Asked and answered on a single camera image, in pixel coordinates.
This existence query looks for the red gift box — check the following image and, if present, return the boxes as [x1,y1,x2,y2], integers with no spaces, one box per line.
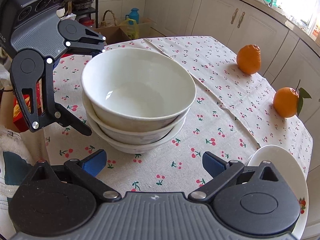
[12,82,42,133]

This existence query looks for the open cardboard box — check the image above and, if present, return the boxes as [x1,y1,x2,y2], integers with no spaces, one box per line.
[94,26,131,45]

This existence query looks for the yellow plastic bag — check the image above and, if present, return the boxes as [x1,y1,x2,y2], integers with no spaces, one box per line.
[120,18,139,40]

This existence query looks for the cherry print tablecloth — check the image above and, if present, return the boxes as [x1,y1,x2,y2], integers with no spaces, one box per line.
[44,36,312,193]

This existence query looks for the white kitchen cabinets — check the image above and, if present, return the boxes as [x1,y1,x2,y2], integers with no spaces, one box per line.
[144,0,319,139]

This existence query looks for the bumpy orange tangerine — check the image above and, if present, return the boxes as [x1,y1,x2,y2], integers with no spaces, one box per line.
[236,44,261,75]

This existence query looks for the white plate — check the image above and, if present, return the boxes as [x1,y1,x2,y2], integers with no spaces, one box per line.
[245,145,309,239]

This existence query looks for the black metal shelf rack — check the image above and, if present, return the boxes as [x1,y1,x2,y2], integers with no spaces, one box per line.
[67,0,101,28]

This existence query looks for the orange with green leaf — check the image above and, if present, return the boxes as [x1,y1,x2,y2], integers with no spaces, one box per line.
[273,80,312,118]

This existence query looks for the wicker basket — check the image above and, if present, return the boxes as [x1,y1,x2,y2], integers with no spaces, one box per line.
[99,10,118,28]

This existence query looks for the white floral bowl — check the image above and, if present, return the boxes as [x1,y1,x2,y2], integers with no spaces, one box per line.
[82,92,190,145]
[87,117,186,154]

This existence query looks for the teal thermos jug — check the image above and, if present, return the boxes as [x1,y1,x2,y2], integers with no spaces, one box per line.
[125,8,140,25]

